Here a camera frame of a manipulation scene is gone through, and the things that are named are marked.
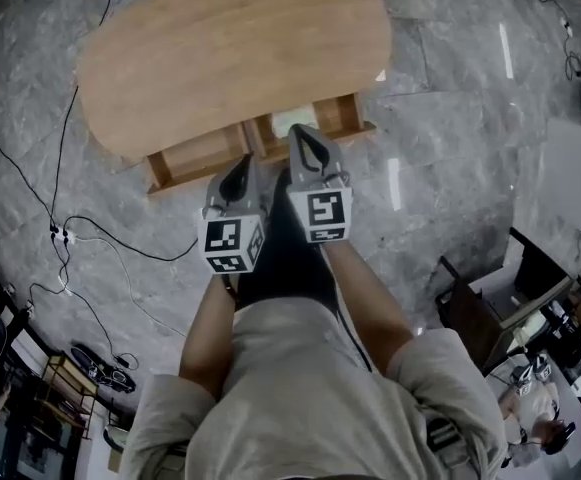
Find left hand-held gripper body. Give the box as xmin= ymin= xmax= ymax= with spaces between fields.
xmin=196 ymin=201 xmax=268 ymax=276

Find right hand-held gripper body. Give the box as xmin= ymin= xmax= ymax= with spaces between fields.
xmin=287 ymin=171 xmax=354 ymax=245

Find wooden drawer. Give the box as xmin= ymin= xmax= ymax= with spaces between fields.
xmin=145 ymin=91 xmax=378 ymax=197

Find pale green pouch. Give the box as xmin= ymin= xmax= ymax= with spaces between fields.
xmin=271 ymin=109 xmax=317 ymax=140

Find person's right forearm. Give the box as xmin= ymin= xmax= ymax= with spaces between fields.
xmin=318 ymin=240 xmax=417 ymax=378

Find person's left forearm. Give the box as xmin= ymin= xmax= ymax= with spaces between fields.
xmin=178 ymin=273 xmax=237 ymax=402

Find wooden oval table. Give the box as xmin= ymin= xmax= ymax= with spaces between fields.
xmin=76 ymin=0 xmax=392 ymax=163

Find person's black trousers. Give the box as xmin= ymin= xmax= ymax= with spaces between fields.
xmin=233 ymin=166 xmax=344 ymax=314

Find dark wooden side table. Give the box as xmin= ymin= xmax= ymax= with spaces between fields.
xmin=434 ymin=226 xmax=579 ymax=374

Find black device on floor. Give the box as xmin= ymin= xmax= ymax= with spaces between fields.
xmin=69 ymin=342 xmax=139 ymax=395

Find person's grey t-shirt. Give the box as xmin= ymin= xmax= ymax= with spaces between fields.
xmin=118 ymin=296 xmax=510 ymax=480

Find white cabinet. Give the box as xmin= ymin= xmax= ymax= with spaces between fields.
xmin=539 ymin=117 xmax=581 ymax=234

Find looped black cable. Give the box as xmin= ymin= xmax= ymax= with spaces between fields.
xmin=63 ymin=215 xmax=200 ymax=263

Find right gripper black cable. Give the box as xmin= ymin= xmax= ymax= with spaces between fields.
xmin=333 ymin=287 xmax=374 ymax=373

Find black cable with adapter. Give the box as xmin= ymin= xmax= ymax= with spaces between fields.
xmin=27 ymin=242 xmax=140 ymax=372

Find wooden metal frame rack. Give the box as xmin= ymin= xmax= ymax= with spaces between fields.
xmin=34 ymin=350 xmax=102 ymax=442

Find black white shoulder strap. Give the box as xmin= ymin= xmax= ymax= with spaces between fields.
xmin=427 ymin=416 xmax=464 ymax=464

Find black cable white plug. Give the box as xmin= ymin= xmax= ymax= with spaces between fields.
xmin=513 ymin=0 xmax=574 ymax=37

